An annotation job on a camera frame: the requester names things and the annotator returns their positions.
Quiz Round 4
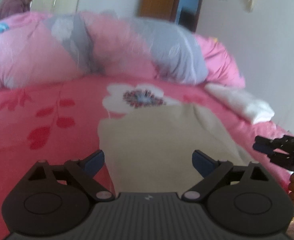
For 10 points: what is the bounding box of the white folded garment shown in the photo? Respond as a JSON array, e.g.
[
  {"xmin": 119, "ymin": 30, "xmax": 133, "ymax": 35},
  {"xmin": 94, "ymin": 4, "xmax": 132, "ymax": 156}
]
[{"xmin": 204, "ymin": 83, "xmax": 275, "ymax": 125}]

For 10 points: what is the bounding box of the pink grey floral duvet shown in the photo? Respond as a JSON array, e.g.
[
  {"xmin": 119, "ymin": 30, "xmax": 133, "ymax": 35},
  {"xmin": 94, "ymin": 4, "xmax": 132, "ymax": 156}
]
[{"xmin": 0, "ymin": 11, "xmax": 245, "ymax": 89}]

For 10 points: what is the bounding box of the beige zip hoodie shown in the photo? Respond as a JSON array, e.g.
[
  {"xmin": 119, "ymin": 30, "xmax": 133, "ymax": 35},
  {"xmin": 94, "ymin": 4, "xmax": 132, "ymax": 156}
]
[{"xmin": 98, "ymin": 105, "xmax": 252, "ymax": 194}]

